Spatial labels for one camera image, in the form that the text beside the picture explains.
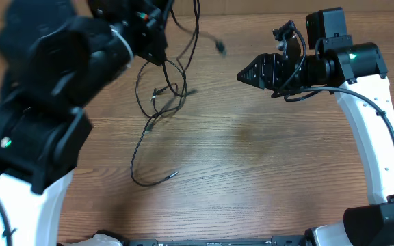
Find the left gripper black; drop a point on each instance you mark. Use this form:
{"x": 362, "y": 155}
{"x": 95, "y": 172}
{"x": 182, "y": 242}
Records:
{"x": 148, "y": 22}

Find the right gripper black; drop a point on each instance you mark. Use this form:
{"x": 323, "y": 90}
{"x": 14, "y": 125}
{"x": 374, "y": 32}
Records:
{"x": 260, "y": 65}

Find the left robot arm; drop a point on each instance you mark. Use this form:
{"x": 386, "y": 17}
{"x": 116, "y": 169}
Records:
{"x": 57, "y": 62}

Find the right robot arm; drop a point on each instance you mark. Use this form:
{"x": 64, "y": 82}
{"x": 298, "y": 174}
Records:
{"x": 327, "y": 60}

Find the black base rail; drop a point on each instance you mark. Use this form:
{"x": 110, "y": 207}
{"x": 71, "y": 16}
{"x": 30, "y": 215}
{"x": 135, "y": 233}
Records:
{"x": 214, "y": 242}

